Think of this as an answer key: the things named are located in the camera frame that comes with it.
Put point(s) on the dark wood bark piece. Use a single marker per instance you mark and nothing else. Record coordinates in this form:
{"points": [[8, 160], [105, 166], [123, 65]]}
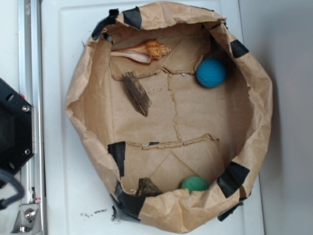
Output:
{"points": [[136, 93]]}

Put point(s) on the orange conch seashell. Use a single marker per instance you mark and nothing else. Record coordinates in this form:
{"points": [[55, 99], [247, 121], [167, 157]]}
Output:
{"points": [[143, 53]]}

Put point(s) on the aluminium frame rail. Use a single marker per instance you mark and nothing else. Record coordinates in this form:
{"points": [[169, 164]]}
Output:
{"points": [[31, 86]]}

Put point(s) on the brown paper bag bin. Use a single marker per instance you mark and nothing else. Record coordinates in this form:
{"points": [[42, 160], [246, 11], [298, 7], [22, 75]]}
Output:
{"points": [[220, 134]]}

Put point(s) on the blue ball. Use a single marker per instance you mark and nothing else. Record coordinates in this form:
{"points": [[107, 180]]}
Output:
{"points": [[211, 73]]}

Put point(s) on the small brown wood chunk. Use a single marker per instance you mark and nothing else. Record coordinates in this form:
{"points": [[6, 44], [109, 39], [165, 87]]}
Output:
{"points": [[147, 188]]}

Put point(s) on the metal corner bracket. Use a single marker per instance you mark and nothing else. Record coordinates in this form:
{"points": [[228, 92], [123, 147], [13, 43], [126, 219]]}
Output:
{"points": [[28, 221]]}

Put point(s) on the green ball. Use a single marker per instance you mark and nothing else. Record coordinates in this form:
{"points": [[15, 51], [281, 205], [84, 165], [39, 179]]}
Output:
{"points": [[195, 183]]}

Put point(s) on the white tray board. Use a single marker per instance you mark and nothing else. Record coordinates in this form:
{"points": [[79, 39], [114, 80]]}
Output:
{"points": [[77, 201]]}

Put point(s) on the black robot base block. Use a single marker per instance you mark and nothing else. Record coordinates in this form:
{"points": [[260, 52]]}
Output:
{"points": [[16, 141]]}

